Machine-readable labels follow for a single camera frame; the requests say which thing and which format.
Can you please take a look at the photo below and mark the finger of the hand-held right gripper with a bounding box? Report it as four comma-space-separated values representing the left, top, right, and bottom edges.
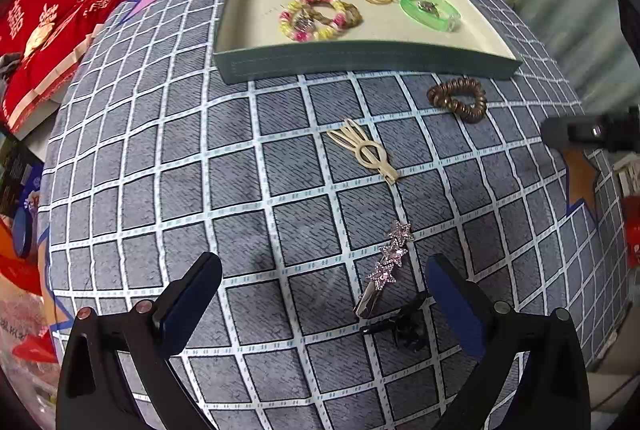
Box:
541, 106, 640, 152
616, 0, 640, 106

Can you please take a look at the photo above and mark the dark cardboard box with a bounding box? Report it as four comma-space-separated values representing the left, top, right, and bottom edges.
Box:
0, 135, 46, 217

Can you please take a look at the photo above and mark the orange bag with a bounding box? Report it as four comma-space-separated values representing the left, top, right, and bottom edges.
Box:
0, 217, 26, 263

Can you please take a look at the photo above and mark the red printed blanket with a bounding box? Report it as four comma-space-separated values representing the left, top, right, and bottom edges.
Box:
0, 0, 231, 136

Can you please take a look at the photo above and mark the red plastic bag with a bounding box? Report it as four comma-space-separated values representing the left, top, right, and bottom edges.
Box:
0, 255, 58, 363

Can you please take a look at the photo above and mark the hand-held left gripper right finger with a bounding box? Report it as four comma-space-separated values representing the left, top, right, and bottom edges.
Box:
425, 253, 592, 430

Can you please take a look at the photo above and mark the shallow grey tray box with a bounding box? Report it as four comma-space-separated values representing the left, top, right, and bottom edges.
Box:
212, 0, 523, 85

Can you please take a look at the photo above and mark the green translucent bangle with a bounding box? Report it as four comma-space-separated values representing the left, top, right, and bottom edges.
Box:
400, 0, 462, 32

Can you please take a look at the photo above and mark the pink yellow beaded bracelet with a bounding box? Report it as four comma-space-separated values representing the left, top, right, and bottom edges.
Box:
279, 0, 351, 44

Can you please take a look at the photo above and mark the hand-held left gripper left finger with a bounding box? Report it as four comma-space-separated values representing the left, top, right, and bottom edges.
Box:
56, 251, 223, 430

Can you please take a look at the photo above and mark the olive braided bracelet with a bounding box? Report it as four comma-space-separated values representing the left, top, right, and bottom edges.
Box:
320, 3, 362, 30

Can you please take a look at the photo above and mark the cream hair clip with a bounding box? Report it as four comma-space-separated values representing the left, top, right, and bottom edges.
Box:
327, 120, 401, 185

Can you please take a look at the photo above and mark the black claw hair clip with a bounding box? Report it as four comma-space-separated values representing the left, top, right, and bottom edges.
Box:
361, 291, 432, 353

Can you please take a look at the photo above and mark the pink star rhinestone hair clip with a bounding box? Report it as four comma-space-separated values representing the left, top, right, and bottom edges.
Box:
352, 220, 415, 318

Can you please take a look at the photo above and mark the blue round disc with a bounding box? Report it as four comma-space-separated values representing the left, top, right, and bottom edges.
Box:
11, 205, 35, 260

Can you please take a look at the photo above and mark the grey checked tablecloth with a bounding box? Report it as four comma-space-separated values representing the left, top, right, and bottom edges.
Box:
37, 0, 630, 430

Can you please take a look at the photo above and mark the brown spiral hair tie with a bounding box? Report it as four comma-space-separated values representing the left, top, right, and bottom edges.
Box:
426, 79, 487, 123

